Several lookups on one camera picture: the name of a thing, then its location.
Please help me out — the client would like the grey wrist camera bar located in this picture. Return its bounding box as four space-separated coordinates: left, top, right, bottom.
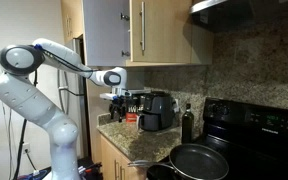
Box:
99 88 152 101

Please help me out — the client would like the black air fryer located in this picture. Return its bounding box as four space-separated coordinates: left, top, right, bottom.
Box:
136 91 176 132

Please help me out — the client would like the large black frying pan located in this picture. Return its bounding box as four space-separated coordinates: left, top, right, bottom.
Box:
127 142 230 180

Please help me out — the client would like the stainless steel refrigerator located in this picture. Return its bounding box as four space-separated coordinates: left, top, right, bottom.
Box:
56 37 88 158

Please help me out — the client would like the cupboard door with grey inside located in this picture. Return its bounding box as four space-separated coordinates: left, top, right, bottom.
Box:
82 0 131 67

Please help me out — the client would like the black electric stove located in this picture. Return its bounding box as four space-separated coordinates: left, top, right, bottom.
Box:
163 96 288 180

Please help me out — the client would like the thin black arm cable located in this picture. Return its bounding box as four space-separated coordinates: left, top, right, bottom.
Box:
33 44 97 80

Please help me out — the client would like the cream backsplash outlet plate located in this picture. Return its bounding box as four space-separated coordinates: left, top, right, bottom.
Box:
173 97 181 113

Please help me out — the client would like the wooden wall cupboard body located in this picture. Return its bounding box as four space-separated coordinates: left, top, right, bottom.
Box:
125 0 215 67

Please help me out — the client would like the wooden cupboard door with handle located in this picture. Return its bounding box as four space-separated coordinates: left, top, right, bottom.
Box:
129 0 194 64

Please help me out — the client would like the steel range hood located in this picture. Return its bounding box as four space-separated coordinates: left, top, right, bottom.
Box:
188 0 288 34

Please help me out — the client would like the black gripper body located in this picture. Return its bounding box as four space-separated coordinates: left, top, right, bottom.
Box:
109 97 128 114

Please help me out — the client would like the wooden base cabinet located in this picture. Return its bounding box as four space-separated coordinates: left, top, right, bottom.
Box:
99 134 148 180

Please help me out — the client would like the white wall socket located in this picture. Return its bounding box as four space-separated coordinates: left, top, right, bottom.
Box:
21 142 32 155

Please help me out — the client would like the narrow wooden wall cupboard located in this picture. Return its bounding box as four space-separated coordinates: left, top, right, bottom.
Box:
60 0 85 44

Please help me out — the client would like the black red tool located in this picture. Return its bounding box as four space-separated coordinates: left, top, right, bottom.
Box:
77 161 103 175

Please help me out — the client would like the red printed box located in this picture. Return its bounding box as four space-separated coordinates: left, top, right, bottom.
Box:
125 102 140 124

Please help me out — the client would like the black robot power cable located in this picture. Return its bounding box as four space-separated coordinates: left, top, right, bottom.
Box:
11 69 39 180

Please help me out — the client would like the dark olive oil bottle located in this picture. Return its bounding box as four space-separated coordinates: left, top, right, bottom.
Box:
180 102 195 145

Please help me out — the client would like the long metal door handle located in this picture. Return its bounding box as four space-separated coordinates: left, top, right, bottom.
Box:
139 1 147 52

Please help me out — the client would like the metal cabinet handle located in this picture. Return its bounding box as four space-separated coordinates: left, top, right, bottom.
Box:
113 158 119 180
118 164 126 180

